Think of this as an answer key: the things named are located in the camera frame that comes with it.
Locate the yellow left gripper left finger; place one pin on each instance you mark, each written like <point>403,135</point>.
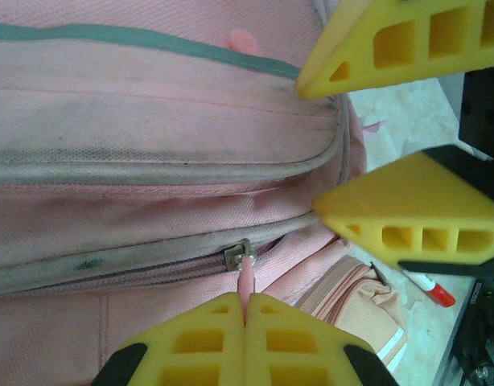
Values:
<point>198,354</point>

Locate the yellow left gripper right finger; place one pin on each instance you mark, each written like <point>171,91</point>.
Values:
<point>295,354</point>

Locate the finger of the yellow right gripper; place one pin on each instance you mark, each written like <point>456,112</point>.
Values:
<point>412,193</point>
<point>359,40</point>

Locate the white marker with red cap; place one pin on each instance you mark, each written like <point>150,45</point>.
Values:
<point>438,293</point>

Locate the pink zippered pencil pouch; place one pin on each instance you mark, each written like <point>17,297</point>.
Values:
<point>363,305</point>

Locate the pink school backpack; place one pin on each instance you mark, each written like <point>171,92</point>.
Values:
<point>150,120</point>

